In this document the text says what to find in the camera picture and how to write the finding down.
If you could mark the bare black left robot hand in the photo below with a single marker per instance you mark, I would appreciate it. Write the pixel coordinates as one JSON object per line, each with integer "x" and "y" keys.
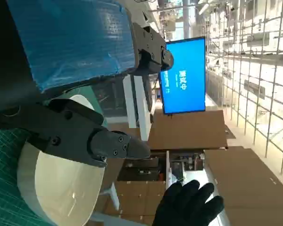
{"x": 68, "y": 40}

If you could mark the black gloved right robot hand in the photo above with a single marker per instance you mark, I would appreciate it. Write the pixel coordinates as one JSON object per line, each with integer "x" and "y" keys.
{"x": 184, "y": 207}

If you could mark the white plate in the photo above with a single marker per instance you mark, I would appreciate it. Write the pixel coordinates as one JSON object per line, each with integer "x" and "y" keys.
{"x": 61, "y": 188}

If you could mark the brown cardboard box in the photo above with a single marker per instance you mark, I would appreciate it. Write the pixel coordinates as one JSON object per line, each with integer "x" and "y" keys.
{"x": 186, "y": 131}
{"x": 136, "y": 200}
{"x": 250, "y": 183}

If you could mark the white desk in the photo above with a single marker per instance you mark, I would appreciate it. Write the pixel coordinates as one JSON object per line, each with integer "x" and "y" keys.
{"x": 139, "y": 106}

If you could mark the blue monitor screen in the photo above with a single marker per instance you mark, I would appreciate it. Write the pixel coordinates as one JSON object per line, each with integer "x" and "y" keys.
{"x": 184, "y": 99}

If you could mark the green cutting mat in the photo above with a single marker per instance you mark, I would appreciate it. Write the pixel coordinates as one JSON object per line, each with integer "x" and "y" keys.
{"x": 4, "y": 188}

